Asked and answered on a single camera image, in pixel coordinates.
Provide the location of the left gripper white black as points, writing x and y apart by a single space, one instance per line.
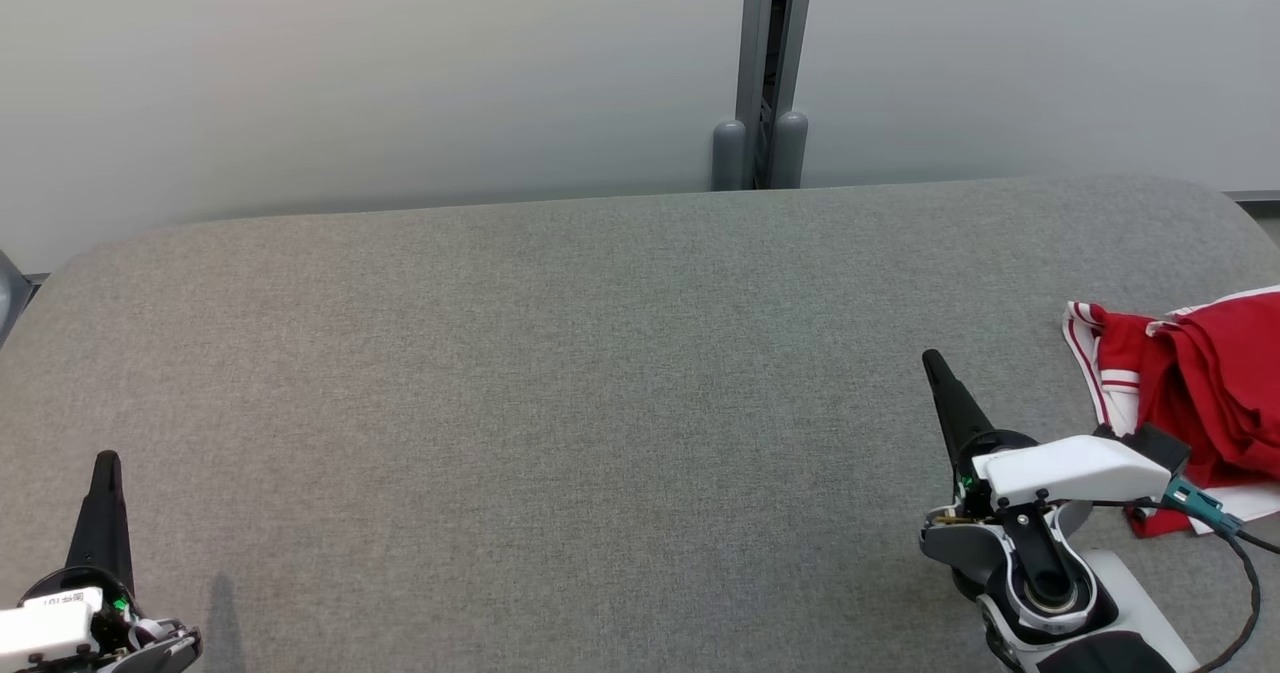
50 628

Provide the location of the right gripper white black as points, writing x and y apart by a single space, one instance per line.
1070 468

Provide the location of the red white basketball jersey shirt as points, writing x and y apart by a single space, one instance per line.
1120 348

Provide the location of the red basketball shorts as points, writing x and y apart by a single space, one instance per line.
1230 383

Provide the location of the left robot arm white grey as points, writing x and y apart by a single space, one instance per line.
165 648

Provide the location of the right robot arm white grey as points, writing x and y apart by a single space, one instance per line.
1040 593

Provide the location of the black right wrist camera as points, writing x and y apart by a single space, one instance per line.
1160 448

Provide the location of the grey curved metal frame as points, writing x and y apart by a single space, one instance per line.
8 298

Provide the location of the grey partition post rounded feet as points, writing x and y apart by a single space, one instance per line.
752 53

